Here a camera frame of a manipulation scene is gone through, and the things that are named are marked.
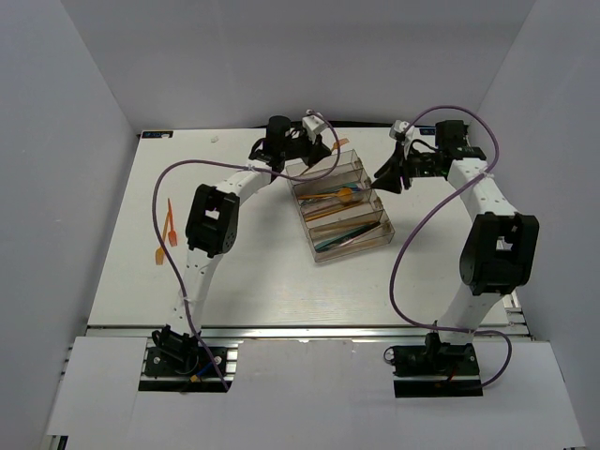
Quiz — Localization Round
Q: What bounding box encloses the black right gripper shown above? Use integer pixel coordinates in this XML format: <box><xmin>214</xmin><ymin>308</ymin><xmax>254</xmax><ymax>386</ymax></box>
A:
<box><xmin>370</xmin><ymin>142</ymin><xmax>441</xmax><ymax>195</ymax></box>

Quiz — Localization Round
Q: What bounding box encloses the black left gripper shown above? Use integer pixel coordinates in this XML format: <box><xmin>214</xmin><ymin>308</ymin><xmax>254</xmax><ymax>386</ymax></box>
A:
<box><xmin>279</xmin><ymin>128</ymin><xmax>330</xmax><ymax>167</ymax></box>

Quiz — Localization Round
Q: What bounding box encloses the iridescent ornate spoon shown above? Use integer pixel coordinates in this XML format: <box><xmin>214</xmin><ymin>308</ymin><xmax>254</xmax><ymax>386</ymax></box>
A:
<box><xmin>299</xmin><ymin>195</ymin><xmax>342</xmax><ymax>208</ymax></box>

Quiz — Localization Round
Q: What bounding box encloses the orange plastic spoon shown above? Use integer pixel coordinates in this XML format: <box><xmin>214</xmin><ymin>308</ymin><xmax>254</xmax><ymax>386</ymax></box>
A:
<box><xmin>297</xmin><ymin>187</ymin><xmax>354</xmax><ymax>203</ymax></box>
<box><xmin>331</xmin><ymin>138</ymin><xmax>350</xmax><ymax>153</ymax></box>

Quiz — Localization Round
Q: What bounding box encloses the black knife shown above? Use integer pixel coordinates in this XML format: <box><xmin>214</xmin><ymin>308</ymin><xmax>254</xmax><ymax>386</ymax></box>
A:
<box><xmin>336</xmin><ymin>221</ymin><xmax>381</xmax><ymax>240</ymax></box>

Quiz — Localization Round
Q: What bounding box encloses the teal plastic knife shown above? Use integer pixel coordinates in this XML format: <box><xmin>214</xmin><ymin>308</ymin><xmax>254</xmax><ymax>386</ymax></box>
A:
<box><xmin>315</xmin><ymin>237</ymin><xmax>353</xmax><ymax>253</ymax></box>

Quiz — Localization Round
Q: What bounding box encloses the silver spoon pink handle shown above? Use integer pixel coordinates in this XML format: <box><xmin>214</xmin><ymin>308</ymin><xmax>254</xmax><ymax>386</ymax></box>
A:
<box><xmin>300</xmin><ymin>192</ymin><xmax>364</xmax><ymax>215</ymax></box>

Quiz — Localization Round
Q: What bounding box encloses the teal plastic spoon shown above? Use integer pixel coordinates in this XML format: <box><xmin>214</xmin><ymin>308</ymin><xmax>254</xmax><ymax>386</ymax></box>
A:
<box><xmin>330</xmin><ymin>187</ymin><xmax>368</xmax><ymax>202</ymax></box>

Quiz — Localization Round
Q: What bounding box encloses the silver knife pink handle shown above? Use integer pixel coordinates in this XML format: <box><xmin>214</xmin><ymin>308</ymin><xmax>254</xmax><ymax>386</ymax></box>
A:
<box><xmin>315</xmin><ymin>233</ymin><xmax>390</xmax><ymax>253</ymax></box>

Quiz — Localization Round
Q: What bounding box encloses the orange plastic fork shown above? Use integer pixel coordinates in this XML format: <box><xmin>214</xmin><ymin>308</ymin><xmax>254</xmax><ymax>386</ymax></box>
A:
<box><xmin>155</xmin><ymin>210</ymin><xmax>173</xmax><ymax>266</ymax></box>
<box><xmin>167</xmin><ymin>200</ymin><xmax>178</xmax><ymax>248</ymax></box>

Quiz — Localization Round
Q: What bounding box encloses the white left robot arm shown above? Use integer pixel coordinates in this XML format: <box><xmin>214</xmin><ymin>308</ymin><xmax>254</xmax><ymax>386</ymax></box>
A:
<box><xmin>152</xmin><ymin>110</ymin><xmax>334</xmax><ymax>336</ymax></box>

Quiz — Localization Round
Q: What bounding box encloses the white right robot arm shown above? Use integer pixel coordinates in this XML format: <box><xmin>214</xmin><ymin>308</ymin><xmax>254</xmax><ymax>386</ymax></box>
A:
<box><xmin>372</xmin><ymin>120</ymin><xmax>539</xmax><ymax>374</ymax></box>

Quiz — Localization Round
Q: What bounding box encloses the clear tiered utensil organizer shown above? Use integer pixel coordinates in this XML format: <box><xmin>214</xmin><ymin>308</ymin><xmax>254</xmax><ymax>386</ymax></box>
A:
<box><xmin>285</xmin><ymin>149</ymin><xmax>395</xmax><ymax>263</ymax></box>

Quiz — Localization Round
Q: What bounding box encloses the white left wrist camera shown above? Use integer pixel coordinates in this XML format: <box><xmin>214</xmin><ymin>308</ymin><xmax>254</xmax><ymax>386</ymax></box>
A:
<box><xmin>302</xmin><ymin>114</ymin><xmax>327</xmax><ymax>143</ymax></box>

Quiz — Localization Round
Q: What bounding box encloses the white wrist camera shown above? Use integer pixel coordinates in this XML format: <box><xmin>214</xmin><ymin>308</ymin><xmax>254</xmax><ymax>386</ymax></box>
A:
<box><xmin>389</xmin><ymin>120</ymin><xmax>414</xmax><ymax>143</ymax></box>
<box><xmin>302</xmin><ymin>114</ymin><xmax>327</xmax><ymax>143</ymax></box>

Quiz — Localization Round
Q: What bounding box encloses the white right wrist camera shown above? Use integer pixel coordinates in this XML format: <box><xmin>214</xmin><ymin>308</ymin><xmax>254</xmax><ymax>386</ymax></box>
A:
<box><xmin>389</xmin><ymin>120</ymin><xmax>414</xmax><ymax>143</ymax></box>

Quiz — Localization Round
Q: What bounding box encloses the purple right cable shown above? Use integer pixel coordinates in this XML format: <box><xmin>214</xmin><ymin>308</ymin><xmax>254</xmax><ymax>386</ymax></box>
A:
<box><xmin>383</xmin><ymin>105</ymin><xmax>516</xmax><ymax>390</ymax></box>

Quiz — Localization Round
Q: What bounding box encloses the aluminium table rail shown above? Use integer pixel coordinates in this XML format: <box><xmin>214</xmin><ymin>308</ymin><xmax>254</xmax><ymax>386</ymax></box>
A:
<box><xmin>452</xmin><ymin>126</ymin><xmax>533</xmax><ymax>338</ymax></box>

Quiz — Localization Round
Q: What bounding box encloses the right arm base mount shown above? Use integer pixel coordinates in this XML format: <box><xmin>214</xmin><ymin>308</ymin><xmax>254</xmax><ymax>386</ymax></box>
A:
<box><xmin>382</xmin><ymin>332</ymin><xmax>483</xmax><ymax>398</ymax></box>

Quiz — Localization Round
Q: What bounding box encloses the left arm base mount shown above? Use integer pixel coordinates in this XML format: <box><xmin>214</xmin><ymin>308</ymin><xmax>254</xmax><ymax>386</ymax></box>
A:
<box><xmin>139</xmin><ymin>325</ymin><xmax>233</xmax><ymax>394</ymax></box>

